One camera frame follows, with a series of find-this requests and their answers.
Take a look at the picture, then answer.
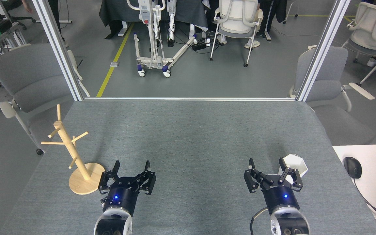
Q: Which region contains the silver aluminium post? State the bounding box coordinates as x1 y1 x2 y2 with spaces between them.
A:
32 0 85 102
296 0 352 102

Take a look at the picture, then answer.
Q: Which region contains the black power strip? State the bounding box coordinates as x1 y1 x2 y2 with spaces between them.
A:
192 39 212 51

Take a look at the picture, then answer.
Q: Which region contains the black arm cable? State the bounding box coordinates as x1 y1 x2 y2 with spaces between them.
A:
250 207 270 235

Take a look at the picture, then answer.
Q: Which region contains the wooden cup rack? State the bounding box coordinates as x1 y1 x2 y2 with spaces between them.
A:
41 104 106 195

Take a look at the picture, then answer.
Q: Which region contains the silver aluminium rail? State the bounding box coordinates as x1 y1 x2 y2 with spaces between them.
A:
84 97 297 102

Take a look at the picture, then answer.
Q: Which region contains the dark table cloth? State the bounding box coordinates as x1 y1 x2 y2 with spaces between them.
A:
99 0 209 39

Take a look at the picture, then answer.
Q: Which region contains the black computer mouse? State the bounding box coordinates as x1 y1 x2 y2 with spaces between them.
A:
343 157 362 179

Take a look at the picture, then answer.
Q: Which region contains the white stand on wheels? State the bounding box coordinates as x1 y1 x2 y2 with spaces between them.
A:
126 0 197 78

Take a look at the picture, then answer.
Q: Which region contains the white office chair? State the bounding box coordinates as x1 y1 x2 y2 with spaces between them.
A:
341 2 376 88
209 0 264 68

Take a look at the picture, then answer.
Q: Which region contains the grey padded chair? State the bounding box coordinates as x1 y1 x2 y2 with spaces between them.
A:
0 43 90 155
289 46 375 146

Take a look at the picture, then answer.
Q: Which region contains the white hexagonal cup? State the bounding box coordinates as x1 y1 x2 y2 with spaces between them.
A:
278 154 308 185

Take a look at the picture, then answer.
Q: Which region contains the black mouse cable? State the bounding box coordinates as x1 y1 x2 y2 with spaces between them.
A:
353 178 376 229

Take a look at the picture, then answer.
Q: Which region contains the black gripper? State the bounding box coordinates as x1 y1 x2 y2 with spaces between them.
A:
243 158 304 211
98 160 156 213

